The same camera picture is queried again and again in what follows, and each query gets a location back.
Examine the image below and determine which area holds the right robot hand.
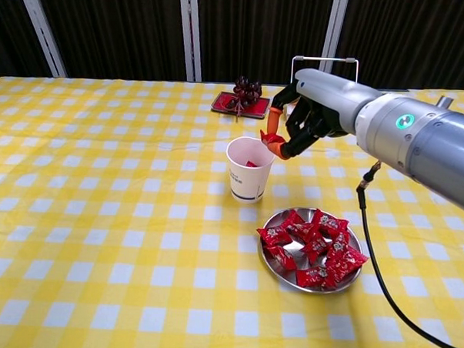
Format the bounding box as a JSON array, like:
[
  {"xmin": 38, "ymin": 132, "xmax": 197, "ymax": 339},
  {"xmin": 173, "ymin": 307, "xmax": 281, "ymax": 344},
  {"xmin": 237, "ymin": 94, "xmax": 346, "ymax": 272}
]
[{"xmin": 263, "ymin": 66, "xmax": 386, "ymax": 165}]

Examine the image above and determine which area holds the white paper cup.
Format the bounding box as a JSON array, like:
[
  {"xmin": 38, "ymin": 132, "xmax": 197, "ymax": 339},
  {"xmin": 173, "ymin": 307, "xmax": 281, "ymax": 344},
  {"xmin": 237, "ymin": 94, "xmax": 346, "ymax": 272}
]
[{"xmin": 224, "ymin": 136, "xmax": 278, "ymax": 205}]

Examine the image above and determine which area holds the red rectangular tray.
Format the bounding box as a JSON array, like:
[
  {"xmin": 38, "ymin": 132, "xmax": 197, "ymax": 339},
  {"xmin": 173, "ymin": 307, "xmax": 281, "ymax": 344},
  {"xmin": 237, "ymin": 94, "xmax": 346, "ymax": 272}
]
[{"xmin": 210, "ymin": 90, "xmax": 272, "ymax": 121}]

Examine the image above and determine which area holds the dark red grape bunch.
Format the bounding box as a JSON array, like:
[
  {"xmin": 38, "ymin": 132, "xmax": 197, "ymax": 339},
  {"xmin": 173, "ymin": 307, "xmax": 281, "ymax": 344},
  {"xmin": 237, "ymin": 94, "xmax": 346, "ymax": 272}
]
[{"xmin": 226, "ymin": 75, "xmax": 264, "ymax": 125}]

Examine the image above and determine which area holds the round steel plate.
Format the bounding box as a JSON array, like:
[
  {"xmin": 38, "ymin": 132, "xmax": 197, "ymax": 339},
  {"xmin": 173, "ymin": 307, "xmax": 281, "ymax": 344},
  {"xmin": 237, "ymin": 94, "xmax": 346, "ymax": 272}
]
[{"xmin": 255, "ymin": 205, "xmax": 366, "ymax": 296}]

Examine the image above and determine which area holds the yellow white checkered tablecloth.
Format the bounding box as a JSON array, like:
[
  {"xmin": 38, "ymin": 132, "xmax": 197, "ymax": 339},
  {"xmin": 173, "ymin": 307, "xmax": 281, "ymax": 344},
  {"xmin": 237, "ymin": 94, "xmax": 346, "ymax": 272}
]
[{"xmin": 0, "ymin": 70, "xmax": 464, "ymax": 348}]

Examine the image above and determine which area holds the white wire rack stand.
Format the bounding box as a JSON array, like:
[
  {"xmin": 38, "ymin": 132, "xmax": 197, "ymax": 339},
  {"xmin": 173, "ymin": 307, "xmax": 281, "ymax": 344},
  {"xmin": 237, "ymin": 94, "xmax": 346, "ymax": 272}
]
[{"xmin": 285, "ymin": 55, "xmax": 360, "ymax": 119}]

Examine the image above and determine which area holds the white frame post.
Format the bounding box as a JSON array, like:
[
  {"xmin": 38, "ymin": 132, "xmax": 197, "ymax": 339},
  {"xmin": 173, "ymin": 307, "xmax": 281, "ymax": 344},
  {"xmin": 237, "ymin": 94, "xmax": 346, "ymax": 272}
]
[
  {"xmin": 315, "ymin": 0, "xmax": 350, "ymax": 88},
  {"xmin": 175, "ymin": 0, "xmax": 205, "ymax": 82},
  {"xmin": 11, "ymin": 0, "xmax": 71, "ymax": 78}
]

